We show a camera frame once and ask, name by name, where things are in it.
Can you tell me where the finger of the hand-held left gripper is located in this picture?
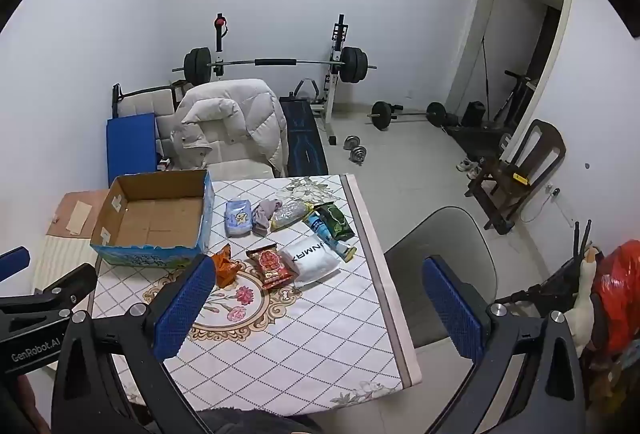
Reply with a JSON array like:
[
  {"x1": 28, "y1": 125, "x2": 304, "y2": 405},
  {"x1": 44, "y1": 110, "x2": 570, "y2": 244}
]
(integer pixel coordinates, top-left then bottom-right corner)
[
  {"x1": 31, "y1": 263, "x2": 98, "y2": 311},
  {"x1": 0, "y1": 246, "x2": 31, "y2": 283}
]

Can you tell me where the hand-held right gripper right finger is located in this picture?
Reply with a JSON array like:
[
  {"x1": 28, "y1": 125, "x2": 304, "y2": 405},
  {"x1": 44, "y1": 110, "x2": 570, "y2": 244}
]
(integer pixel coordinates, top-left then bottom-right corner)
[{"x1": 422, "y1": 255, "x2": 587, "y2": 434}]

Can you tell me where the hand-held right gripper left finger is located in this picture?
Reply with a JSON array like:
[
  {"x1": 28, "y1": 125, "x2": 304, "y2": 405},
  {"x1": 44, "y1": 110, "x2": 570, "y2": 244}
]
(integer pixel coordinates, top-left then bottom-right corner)
[{"x1": 51, "y1": 254, "x2": 217, "y2": 434}]

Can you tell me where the orange snack packet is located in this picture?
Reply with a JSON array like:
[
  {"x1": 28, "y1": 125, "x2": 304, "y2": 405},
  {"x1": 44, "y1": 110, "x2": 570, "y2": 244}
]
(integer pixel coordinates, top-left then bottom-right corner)
[{"x1": 210, "y1": 244, "x2": 236, "y2": 287}]

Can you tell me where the red snack packet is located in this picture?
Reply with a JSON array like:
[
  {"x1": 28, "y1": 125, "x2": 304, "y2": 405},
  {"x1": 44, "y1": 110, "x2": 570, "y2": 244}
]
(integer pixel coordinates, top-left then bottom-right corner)
[{"x1": 245, "y1": 245, "x2": 294, "y2": 290}]

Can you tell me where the cardboard box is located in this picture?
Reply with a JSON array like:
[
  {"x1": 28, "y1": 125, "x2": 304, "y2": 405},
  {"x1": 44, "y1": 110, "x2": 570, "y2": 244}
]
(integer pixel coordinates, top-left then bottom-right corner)
[{"x1": 90, "y1": 169, "x2": 216, "y2": 271}]

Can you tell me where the blue tissue pack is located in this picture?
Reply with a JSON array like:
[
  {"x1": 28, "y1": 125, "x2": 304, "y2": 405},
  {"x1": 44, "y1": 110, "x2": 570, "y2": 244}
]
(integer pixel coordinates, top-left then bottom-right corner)
[{"x1": 225, "y1": 199, "x2": 254, "y2": 237}]

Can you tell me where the grey pink sock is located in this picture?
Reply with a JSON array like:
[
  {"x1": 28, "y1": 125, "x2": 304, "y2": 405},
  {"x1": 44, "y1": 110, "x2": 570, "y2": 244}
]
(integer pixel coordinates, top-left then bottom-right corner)
[{"x1": 251, "y1": 197, "x2": 284, "y2": 236}]

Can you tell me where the white soft pouch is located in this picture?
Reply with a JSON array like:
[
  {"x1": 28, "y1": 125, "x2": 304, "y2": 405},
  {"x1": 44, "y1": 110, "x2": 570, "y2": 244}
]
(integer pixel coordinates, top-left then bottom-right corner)
[{"x1": 280, "y1": 236, "x2": 341, "y2": 287}]

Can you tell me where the clear pouch of silver beads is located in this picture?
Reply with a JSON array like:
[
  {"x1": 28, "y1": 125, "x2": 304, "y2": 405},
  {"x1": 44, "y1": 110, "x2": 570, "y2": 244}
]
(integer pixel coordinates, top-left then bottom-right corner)
[{"x1": 270, "y1": 200, "x2": 315, "y2": 233}]

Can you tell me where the green snack packet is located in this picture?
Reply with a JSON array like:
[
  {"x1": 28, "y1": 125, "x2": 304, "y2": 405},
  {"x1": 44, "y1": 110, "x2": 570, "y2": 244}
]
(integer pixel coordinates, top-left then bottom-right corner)
[{"x1": 314, "y1": 203, "x2": 357, "y2": 245}]

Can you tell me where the blue patterned packet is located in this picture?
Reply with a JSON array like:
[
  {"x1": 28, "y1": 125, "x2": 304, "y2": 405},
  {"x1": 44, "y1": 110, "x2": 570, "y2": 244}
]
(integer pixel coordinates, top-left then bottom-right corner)
[{"x1": 304, "y1": 211, "x2": 356, "y2": 262}]

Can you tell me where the person's left forearm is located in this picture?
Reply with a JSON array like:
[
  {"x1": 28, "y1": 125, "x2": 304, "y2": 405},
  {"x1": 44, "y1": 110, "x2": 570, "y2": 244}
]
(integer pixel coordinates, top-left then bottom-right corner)
[{"x1": 0, "y1": 374, "x2": 52, "y2": 434}]

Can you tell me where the flat cardboard piece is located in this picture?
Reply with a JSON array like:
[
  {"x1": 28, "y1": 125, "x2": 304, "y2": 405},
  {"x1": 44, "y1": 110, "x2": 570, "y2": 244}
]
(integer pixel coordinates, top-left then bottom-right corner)
[{"x1": 67, "y1": 201, "x2": 94, "y2": 235}]

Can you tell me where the grey round chair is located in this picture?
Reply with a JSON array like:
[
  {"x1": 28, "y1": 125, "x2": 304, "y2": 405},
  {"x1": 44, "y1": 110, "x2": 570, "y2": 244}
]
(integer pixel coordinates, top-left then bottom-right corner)
[{"x1": 384, "y1": 206, "x2": 499, "y2": 351}]

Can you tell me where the black router with antennas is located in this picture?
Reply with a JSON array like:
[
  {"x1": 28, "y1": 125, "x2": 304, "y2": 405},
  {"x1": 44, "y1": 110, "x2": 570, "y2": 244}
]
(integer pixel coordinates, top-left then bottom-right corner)
[{"x1": 495, "y1": 220, "x2": 596, "y2": 315}]

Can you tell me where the white goose plush toy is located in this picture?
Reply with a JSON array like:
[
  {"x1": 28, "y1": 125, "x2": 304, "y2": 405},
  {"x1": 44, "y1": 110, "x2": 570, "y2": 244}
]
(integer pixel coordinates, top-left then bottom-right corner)
[{"x1": 570, "y1": 246, "x2": 602, "y2": 358}]

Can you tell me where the person's dark fleece clothing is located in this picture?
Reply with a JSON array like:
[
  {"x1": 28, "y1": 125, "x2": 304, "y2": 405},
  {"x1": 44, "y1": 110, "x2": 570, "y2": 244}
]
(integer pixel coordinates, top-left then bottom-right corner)
[{"x1": 195, "y1": 406, "x2": 326, "y2": 434}]

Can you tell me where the blue folded mat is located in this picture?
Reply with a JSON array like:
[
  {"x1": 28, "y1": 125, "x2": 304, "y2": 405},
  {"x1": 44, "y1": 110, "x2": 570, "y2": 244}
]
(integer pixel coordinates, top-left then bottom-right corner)
[{"x1": 106, "y1": 113, "x2": 160, "y2": 187}]

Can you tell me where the red plastic bag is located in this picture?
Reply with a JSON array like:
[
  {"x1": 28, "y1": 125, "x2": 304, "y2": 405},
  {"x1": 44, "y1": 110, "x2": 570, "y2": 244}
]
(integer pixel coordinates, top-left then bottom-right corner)
[{"x1": 590, "y1": 239, "x2": 640, "y2": 356}]

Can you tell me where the dark wooden chair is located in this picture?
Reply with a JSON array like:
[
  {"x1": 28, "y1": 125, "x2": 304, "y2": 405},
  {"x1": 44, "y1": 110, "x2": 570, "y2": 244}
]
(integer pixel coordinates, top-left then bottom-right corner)
[{"x1": 466, "y1": 119, "x2": 567, "y2": 235}]

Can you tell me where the black bag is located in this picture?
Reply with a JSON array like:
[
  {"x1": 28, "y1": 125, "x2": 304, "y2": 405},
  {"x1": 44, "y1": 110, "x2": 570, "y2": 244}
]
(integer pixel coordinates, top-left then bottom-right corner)
[{"x1": 461, "y1": 101, "x2": 486, "y2": 129}]

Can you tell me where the white puffer jacket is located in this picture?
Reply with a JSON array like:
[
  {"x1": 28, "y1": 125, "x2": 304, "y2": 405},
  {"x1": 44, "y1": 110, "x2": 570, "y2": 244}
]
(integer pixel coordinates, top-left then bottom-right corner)
[{"x1": 170, "y1": 78, "x2": 290, "y2": 177}]

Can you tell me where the white quilted chair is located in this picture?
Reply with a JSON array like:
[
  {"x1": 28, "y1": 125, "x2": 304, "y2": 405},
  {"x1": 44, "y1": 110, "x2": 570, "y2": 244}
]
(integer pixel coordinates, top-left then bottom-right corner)
[{"x1": 117, "y1": 86, "x2": 189, "y2": 165}]

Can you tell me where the short barbell with black plates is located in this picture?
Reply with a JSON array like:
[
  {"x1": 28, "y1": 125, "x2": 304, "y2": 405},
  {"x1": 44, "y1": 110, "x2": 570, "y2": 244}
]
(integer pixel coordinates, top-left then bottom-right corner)
[{"x1": 367, "y1": 100, "x2": 447, "y2": 131}]

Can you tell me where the dark blue weight bench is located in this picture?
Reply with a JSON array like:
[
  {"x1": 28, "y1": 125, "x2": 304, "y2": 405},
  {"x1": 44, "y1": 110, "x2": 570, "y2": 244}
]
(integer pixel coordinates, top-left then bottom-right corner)
[{"x1": 279, "y1": 96, "x2": 330, "y2": 177}]

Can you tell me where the black kick scooter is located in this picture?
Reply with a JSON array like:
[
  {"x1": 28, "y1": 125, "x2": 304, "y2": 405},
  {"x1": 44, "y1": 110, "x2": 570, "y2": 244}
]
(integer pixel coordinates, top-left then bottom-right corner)
[{"x1": 492, "y1": 70, "x2": 539, "y2": 125}]

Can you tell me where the thin black pole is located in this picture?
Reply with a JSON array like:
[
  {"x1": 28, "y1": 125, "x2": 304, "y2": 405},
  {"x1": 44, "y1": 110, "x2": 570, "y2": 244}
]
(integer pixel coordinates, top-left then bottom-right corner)
[{"x1": 481, "y1": 34, "x2": 494, "y2": 115}]

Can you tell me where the long barbell with black plates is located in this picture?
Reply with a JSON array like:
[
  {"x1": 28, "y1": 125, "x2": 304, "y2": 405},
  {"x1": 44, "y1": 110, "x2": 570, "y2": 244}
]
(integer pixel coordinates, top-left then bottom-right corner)
[{"x1": 172, "y1": 46, "x2": 378, "y2": 87}]

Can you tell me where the white squat rack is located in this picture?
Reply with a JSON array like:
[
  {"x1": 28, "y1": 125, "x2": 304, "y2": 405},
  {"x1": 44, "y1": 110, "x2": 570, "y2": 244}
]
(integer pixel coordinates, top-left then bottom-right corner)
[{"x1": 210, "y1": 14, "x2": 352, "y2": 147}]

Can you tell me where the white door frame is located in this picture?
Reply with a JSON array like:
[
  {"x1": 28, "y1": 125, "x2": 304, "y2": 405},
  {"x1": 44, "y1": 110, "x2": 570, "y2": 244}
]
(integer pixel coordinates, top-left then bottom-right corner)
[{"x1": 445, "y1": 0, "x2": 576, "y2": 165}]

